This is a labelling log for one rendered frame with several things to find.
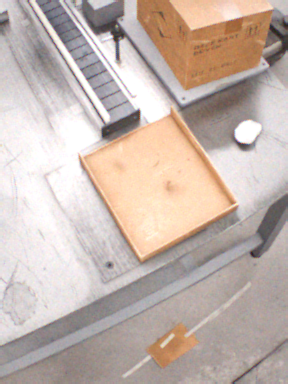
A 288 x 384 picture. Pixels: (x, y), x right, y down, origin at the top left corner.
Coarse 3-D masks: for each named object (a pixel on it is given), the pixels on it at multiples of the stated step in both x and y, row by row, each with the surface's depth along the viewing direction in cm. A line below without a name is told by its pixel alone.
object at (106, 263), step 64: (128, 0) 168; (0, 64) 157; (128, 64) 157; (0, 128) 148; (64, 128) 148; (128, 128) 148; (192, 128) 149; (0, 192) 141; (64, 192) 141; (256, 192) 142; (0, 256) 134; (64, 256) 135; (128, 256) 135; (0, 320) 128
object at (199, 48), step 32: (160, 0) 136; (192, 0) 131; (224, 0) 131; (256, 0) 132; (160, 32) 148; (192, 32) 127; (224, 32) 133; (256, 32) 138; (192, 64) 140; (224, 64) 147; (256, 64) 154
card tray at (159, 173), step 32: (160, 128) 148; (96, 160) 144; (128, 160) 144; (160, 160) 145; (192, 160) 145; (128, 192) 141; (160, 192) 141; (192, 192) 141; (224, 192) 141; (128, 224) 138; (160, 224) 138; (192, 224) 138
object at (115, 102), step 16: (48, 0) 162; (48, 16) 159; (64, 16) 158; (48, 32) 156; (64, 32) 156; (80, 32) 156; (80, 48) 153; (80, 64) 151; (96, 64) 151; (96, 80) 148; (112, 80) 149; (96, 96) 146; (112, 96) 146; (112, 112) 145; (128, 112) 145
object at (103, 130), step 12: (24, 0) 162; (60, 0) 162; (36, 24) 158; (48, 36) 155; (84, 36) 155; (48, 48) 158; (96, 48) 153; (60, 60) 152; (72, 84) 150; (120, 84) 148; (84, 96) 147; (96, 120) 144; (120, 120) 144; (132, 120) 148; (108, 132) 146
